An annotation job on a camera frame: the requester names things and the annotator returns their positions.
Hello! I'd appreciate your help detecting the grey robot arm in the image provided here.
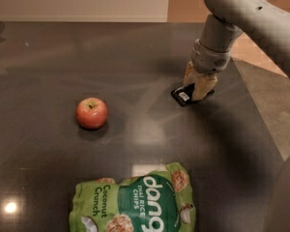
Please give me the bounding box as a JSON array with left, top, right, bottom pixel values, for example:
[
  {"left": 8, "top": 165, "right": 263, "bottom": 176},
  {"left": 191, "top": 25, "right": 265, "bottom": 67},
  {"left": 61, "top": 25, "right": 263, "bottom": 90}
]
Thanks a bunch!
[{"left": 183, "top": 0, "right": 290, "bottom": 232}]

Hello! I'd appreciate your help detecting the black rxbar chocolate bar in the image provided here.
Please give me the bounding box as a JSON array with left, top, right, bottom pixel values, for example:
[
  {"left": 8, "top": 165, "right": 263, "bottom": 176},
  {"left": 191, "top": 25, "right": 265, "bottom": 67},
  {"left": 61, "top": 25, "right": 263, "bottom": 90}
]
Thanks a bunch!
[{"left": 170, "top": 83, "right": 216, "bottom": 107}]

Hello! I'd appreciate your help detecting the red apple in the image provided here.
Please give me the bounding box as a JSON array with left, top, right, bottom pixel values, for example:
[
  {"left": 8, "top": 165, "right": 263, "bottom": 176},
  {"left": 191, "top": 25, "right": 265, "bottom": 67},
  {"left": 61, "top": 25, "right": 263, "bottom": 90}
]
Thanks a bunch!
[{"left": 75, "top": 98, "right": 108, "bottom": 130}]

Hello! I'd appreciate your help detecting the green dang rice chips bag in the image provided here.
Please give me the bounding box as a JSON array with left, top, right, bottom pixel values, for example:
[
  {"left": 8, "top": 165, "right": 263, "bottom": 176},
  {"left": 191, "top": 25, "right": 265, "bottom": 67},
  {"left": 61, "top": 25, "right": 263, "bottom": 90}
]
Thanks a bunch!
[{"left": 69, "top": 162, "right": 196, "bottom": 232}]

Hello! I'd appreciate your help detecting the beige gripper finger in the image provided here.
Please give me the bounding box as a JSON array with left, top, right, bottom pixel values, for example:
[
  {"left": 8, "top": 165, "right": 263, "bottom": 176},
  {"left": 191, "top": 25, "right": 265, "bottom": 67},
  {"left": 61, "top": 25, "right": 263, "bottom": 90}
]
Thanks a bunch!
[
  {"left": 183, "top": 61, "right": 200, "bottom": 87},
  {"left": 192, "top": 73, "right": 218, "bottom": 102}
]

